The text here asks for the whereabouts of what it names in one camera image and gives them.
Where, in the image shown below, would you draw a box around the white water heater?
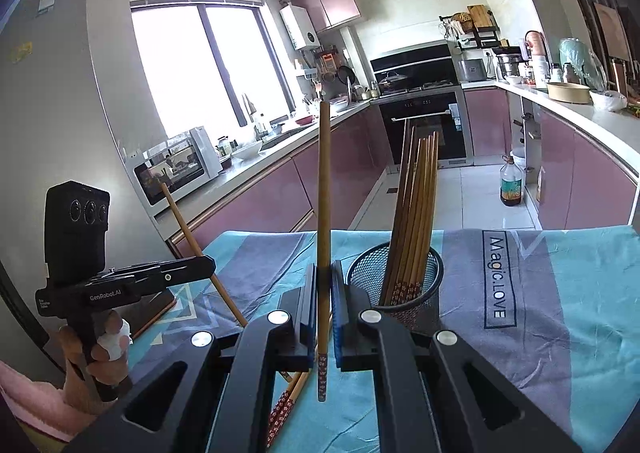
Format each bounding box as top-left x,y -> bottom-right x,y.
279,4 -> 322,52

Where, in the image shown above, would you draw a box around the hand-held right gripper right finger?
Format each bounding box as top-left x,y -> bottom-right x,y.
332,259 -> 583,453

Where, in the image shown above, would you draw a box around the stainless steel pot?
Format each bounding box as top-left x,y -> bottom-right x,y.
495,53 -> 523,79

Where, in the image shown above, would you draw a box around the black wall shelf rack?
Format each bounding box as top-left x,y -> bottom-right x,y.
439,6 -> 502,50

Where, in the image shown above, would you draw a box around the black built-in oven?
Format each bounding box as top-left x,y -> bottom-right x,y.
377,88 -> 474,169

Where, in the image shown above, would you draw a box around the person's left hand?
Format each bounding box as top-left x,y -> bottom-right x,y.
59,309 -> 133,408

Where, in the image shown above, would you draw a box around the white finger bandage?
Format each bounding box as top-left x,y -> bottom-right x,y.
96,320 -> 132,360

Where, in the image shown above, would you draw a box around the white toaster oven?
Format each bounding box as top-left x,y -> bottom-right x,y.
132,126 -> 224,208

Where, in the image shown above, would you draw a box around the dark brown board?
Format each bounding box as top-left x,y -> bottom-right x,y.
120,293 -> 177,336

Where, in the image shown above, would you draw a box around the kitchen window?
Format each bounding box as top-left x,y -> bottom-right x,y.
130,0 -> 296,144

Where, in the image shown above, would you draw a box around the purple kitchen cabinets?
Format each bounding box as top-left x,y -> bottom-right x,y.
155,83 -> 640,254

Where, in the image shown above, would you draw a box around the white bowl with plastic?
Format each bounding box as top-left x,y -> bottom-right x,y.
590,90 -> 627,112

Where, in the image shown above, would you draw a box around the silver metal box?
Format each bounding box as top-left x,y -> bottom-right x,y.
458,58 -> 487,83

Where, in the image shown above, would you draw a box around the grey refrigerator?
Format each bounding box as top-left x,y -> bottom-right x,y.
0,0 -> 171,384

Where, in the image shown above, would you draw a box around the purple upper wall cabinet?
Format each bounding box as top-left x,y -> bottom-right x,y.
291,0 -> 362,34

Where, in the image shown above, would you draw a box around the wok with glass lid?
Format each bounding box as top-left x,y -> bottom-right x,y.
377,72 -> 410,95

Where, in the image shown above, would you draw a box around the bundle of wooden chopsticks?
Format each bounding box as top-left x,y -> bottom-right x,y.
377,126 -> 441,324

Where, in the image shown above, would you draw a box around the person's left forearm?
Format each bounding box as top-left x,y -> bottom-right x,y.
0,360 -> 101,446

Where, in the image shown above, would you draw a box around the wooden chopstick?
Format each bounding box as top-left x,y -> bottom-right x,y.
316,102 -> 332,403
285,371 -> 311,409
158,180 -> 249,328
265,372 -> 306,449

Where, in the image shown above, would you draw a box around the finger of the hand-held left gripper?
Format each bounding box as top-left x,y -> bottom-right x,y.
125,255 -> 217,299
106,256 -> 206,278

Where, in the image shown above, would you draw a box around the wooden cutting board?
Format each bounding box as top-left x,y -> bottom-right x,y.
467,4 -> 493,30

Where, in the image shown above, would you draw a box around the black range hood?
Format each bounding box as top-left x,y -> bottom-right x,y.
370,43 -> 458,84

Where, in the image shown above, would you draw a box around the pink thermos kettle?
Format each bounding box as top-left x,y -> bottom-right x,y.
524,30 -> 547,61

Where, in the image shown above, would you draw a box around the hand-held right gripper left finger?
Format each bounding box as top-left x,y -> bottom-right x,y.
65,263 -> 321,453

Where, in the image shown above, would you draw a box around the black mesh utensil holder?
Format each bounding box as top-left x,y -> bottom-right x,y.
345,240 -> 445,334

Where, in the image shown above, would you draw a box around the teal printed tablecloth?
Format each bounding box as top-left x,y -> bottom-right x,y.
117,226 -> 640,453

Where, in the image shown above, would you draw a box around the cooking oil bottle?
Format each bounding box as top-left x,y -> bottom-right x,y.
500,156 -> 527,207

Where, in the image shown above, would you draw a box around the round beige tray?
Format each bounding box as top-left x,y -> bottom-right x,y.
546,81 -> 592,105

